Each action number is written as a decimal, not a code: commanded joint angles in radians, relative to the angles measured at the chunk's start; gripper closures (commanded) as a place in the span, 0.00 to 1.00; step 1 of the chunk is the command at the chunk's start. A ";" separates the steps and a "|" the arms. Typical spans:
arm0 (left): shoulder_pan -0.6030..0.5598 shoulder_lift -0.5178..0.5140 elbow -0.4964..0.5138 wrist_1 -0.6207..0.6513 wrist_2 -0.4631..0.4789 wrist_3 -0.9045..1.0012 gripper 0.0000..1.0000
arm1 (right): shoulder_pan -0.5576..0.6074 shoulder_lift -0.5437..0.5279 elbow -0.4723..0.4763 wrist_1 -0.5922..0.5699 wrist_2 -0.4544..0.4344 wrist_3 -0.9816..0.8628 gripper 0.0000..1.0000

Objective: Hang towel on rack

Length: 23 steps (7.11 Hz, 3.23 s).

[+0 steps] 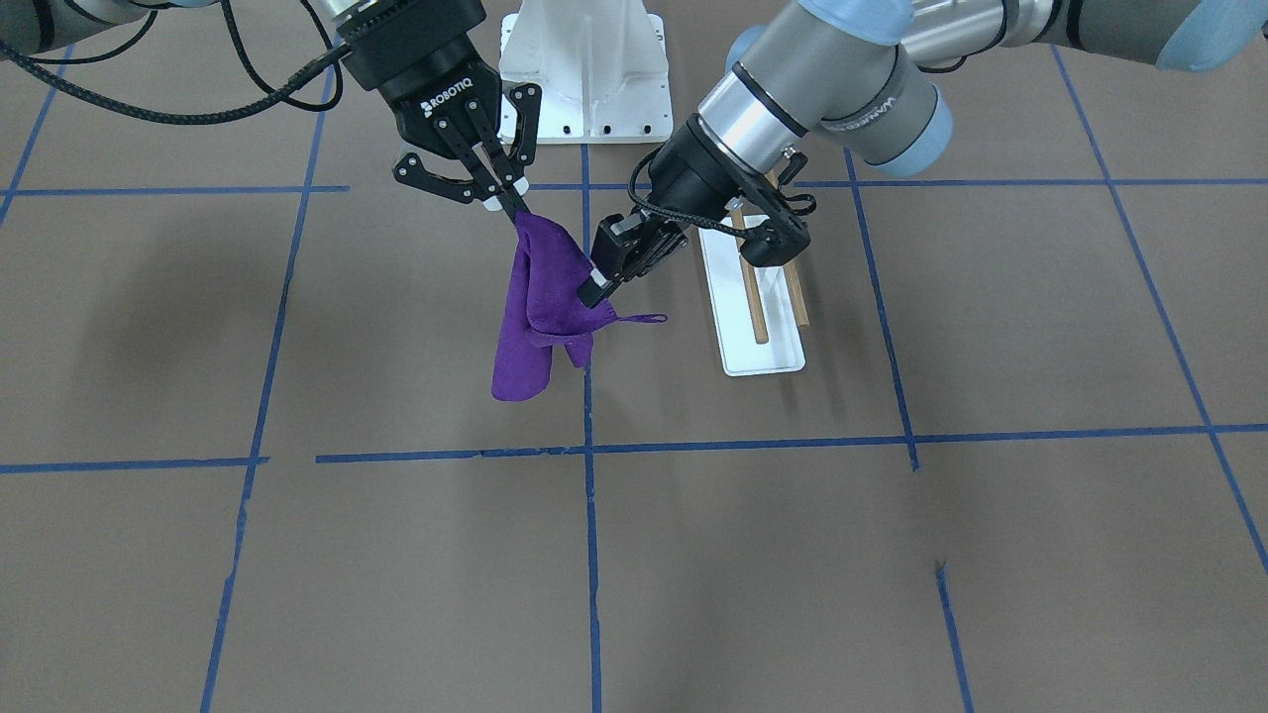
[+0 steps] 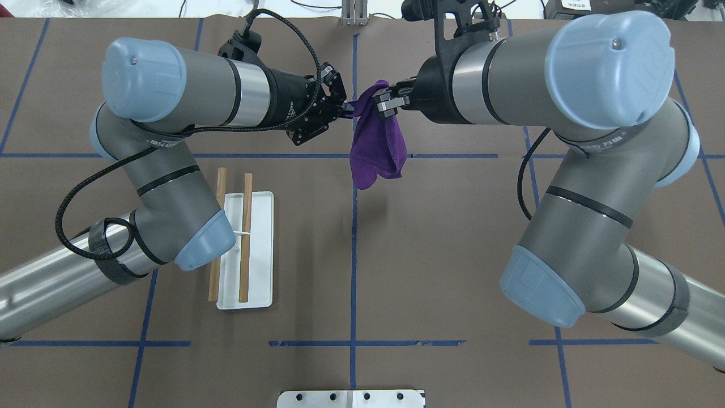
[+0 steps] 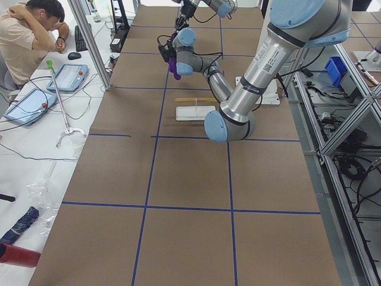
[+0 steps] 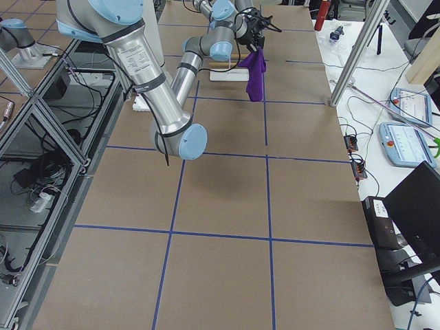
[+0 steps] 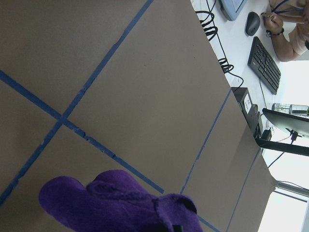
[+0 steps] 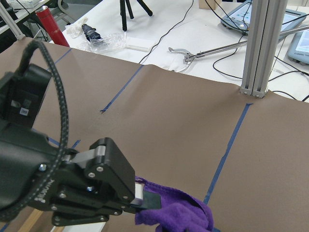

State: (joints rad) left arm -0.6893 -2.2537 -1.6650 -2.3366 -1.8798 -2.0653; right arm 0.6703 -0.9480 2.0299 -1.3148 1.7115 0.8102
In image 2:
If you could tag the white rack base tray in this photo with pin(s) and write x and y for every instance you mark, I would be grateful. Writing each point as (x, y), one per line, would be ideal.
(256, 244)

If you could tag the purple microfiber towel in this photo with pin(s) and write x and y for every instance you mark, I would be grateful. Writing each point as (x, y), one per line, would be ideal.
(378, 146)

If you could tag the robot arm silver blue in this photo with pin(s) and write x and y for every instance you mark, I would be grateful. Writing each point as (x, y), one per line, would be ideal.
(601, 84)
(156, 96)

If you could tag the aluminium frame post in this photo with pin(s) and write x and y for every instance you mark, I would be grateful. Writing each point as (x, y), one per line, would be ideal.
(354, 13)

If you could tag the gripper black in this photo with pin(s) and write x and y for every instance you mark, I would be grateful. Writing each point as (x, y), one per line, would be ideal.
(435, 90)
(287, 94)

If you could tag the wooden rack rod front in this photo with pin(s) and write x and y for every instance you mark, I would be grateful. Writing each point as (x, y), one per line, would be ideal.
(244, 268)

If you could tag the white pedestal column base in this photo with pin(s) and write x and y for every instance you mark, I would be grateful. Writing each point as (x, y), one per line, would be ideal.
(353, 398)

